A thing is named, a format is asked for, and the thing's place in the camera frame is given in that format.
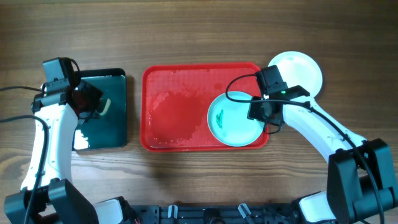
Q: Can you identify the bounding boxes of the green yellow sponge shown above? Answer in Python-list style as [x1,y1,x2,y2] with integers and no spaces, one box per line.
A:
[99,98,111,116]

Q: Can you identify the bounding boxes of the light blue plate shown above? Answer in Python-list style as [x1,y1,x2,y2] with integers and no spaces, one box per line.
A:
[207,91,265,147]

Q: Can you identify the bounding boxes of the white plate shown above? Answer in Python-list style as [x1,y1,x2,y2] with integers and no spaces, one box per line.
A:
[268,51,323,98]

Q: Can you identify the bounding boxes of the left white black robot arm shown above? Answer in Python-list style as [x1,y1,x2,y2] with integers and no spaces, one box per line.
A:
[4,80,141,223]

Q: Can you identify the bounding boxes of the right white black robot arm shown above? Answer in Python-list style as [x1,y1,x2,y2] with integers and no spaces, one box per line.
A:
[249,96,397,223]

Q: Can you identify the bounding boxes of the black water tray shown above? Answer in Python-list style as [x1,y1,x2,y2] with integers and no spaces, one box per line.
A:
[73,68,127,151]

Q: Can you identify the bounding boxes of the red plastic tray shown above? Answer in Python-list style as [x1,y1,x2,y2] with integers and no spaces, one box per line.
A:
[140,62,260,152]

